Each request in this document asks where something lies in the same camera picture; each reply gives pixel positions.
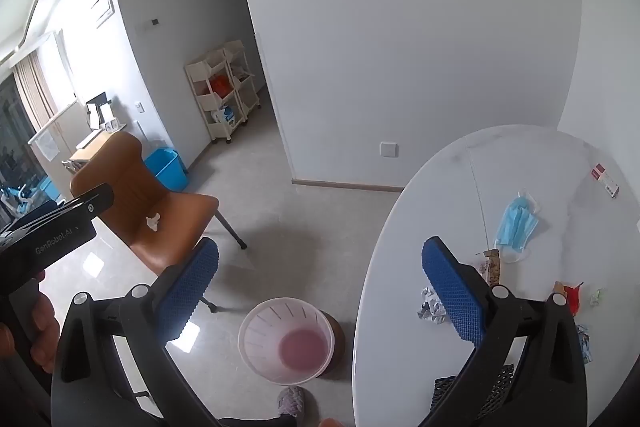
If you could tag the brown moulded chair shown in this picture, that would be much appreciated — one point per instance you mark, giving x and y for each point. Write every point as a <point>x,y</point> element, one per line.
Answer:
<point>165,217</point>

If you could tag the white paper scrap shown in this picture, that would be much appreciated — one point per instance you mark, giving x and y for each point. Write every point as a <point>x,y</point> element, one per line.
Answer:
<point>152,222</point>

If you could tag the green crumpled paper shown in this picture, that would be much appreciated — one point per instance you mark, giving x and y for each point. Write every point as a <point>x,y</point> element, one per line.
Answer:
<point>595,298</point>

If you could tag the red and white small box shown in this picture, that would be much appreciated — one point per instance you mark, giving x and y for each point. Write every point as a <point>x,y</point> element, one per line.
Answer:
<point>605,179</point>

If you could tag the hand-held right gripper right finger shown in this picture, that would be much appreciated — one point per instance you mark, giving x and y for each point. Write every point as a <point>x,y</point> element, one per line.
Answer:
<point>455,292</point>

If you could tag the cream storage cart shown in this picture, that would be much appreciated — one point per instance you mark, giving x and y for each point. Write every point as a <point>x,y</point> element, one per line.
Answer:
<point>242,82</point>
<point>212,102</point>

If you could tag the blue plastic bin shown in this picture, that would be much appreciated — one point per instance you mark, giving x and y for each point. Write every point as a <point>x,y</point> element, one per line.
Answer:
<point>167,172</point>

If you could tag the white desktop device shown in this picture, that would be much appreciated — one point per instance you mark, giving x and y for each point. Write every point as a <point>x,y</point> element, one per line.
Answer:
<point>97,112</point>

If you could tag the white and pink waste basket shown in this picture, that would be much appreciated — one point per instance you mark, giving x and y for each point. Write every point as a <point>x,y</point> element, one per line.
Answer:
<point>285,342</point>

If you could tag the blue face mask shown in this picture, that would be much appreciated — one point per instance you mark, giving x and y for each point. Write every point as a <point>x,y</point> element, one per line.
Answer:
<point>517,224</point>

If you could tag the beige curtain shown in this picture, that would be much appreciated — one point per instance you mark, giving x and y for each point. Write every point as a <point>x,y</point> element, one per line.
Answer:
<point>32,92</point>

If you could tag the blue bird print carton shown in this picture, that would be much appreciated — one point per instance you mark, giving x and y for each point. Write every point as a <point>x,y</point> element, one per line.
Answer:
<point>583,343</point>

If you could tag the white wall socket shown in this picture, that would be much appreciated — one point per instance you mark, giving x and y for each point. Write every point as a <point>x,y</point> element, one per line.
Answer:
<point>389,149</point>

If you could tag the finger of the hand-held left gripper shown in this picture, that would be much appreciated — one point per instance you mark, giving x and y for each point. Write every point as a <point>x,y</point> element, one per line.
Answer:
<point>97,199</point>

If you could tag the crumpled silver foil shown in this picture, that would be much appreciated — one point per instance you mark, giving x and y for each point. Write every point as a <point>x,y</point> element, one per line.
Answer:
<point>431,309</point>

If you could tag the brown foil snack wrapper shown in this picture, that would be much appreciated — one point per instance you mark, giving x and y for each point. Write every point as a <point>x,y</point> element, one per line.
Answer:
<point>492,267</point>

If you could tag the blue and white package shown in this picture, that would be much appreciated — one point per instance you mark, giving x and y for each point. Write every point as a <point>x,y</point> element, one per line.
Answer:
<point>225,114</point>

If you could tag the black mesh chair back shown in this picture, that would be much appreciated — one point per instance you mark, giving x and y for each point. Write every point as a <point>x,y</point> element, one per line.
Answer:
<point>442,389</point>

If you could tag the wooden desk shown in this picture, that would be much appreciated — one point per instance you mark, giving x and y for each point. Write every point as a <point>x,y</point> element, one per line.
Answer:
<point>87,147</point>

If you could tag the grey patterned slipper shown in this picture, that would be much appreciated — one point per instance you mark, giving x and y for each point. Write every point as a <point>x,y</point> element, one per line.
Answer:
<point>292,402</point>

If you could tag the person's left hand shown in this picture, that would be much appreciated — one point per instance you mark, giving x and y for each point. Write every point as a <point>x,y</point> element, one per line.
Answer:
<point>45,327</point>

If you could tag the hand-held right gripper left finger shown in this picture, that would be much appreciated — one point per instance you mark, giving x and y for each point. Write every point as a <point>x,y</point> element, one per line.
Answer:
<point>192,287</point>

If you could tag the red plastic bag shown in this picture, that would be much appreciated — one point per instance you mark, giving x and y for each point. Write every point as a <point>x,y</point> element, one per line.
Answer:
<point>220,84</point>

